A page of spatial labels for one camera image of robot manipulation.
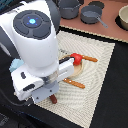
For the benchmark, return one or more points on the beige woven placemat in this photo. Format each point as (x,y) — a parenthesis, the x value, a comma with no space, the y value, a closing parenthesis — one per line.
(73,103)

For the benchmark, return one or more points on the grey toy frying pan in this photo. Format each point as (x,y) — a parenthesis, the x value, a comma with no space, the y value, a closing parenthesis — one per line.
(91,14)

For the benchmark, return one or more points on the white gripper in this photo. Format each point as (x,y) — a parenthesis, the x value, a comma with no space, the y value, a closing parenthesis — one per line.
(39,88)

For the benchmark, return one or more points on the orange handled toy fork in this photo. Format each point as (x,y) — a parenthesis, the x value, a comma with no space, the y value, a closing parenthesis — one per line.
(74,83)

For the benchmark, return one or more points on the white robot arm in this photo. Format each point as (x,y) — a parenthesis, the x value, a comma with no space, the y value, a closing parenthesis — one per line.
(28,32)

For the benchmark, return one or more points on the brown toy sausage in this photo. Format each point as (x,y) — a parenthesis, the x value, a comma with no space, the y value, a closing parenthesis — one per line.
(53,99)

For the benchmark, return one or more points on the round wooden plate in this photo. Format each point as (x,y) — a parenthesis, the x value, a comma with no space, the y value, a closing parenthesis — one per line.
(77,68)

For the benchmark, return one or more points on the black burner disc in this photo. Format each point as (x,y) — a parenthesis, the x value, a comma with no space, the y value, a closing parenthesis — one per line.
(97,3)

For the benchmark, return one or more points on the orange handled toy knife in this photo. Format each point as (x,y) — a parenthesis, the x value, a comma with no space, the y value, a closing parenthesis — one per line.
(89,58)

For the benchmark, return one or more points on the pink wooden board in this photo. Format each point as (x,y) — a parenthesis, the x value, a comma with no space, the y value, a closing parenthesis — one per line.
(110,12)

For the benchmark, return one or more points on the light blue toy carton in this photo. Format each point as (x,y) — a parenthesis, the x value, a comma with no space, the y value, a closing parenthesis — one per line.
(16,63)

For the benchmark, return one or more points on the grey toy pot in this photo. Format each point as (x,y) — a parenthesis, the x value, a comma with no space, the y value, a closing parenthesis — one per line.
(69,9)

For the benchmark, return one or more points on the red toy tomato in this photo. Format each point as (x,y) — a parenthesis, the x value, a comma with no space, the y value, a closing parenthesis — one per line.
(77,58)

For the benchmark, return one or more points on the beige bowl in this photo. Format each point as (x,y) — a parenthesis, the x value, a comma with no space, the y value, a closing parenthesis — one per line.
(123,14)

